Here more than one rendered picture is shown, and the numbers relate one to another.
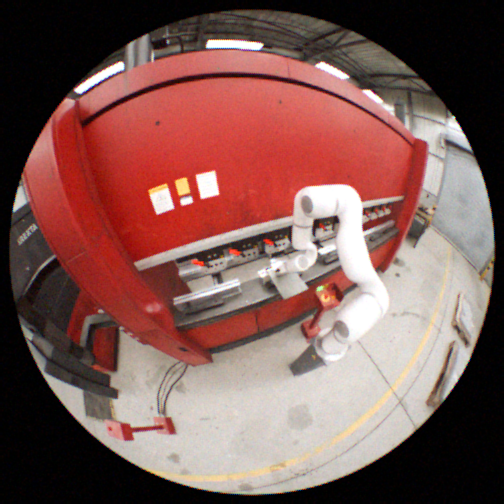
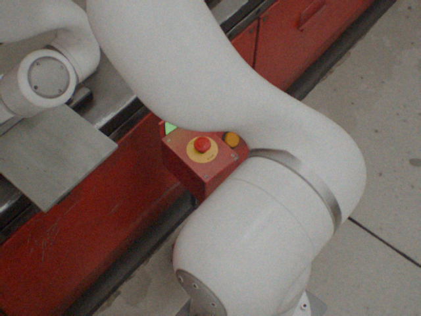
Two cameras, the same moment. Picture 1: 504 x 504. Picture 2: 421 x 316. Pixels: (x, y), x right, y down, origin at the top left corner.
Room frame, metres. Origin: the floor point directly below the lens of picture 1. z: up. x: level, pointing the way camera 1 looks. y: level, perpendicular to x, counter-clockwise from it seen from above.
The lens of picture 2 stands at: (-0.03, -0.14, 1.90)
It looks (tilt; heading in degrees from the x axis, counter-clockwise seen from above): 58 degrees down; 325
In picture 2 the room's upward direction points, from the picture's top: 2 degrees clockwise
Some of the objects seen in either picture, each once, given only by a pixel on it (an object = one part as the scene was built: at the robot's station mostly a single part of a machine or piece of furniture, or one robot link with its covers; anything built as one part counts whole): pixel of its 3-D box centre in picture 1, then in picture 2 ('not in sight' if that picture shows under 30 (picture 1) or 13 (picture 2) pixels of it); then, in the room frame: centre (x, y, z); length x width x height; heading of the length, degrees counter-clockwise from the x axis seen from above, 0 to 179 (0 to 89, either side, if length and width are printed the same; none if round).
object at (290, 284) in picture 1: (286, 279); (34, 137); (0.64, -0.21, 1.00); 0.26 x 0.18 x 0.01; 16
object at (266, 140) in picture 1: (353, 160); not in sight; (0.96, -0.80, 1.74); 3.00 x 0.08 x 0.80; 106
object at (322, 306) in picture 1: (328, 297); (214, 142); (0.58, -0.58, 0.75); 0.20 x 0.16 x 0.18; 99
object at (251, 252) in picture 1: (243, 246); not in sight; (0.72, 0.04, 1.26); 0.15 x 0.09 x 0.17; 106
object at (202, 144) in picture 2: not in sight; (202, 147); (0.56, -0.54, 0.79); 0.04 x 0.04 x 0.04
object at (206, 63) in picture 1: (355, 97); not in sight; (0.96, -0.80, 2.23); 3.00 x 0.10 x 0.14; 106
